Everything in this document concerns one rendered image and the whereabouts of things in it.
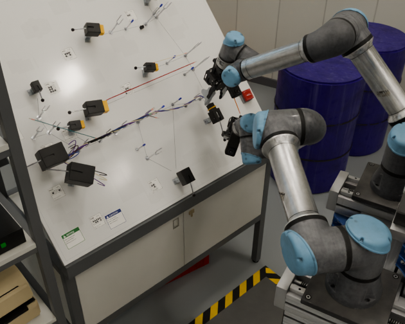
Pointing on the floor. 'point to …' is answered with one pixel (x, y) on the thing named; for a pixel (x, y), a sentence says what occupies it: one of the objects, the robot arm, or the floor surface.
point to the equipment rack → (53, 314)
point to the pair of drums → (341, 106)
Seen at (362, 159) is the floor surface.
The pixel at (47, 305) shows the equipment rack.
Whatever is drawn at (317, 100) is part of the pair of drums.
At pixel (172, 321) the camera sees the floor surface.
